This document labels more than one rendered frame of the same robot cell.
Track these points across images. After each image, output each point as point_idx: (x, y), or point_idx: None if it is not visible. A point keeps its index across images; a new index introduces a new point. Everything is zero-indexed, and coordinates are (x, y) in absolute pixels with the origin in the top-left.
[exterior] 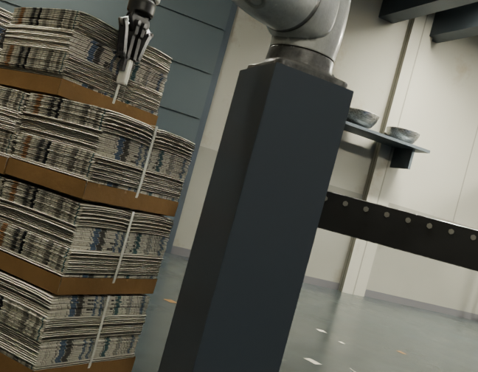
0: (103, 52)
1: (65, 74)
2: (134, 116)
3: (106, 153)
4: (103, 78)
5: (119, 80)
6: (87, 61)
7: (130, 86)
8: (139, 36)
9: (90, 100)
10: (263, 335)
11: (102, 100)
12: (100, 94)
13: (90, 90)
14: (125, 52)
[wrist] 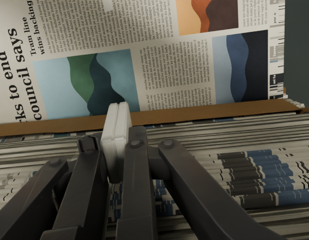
0: (224, 186)
1: (302, 114)
2: (28, 126)
3: None
4: (179, 138)
5: (131, 126)
6: (270, 143)
7: (51, 157)
8: (79, 232)
9: (192, 111)
10: None
11: (155, 117)
12: (167, 121)
13: (205, 117)
14: (164, 143)
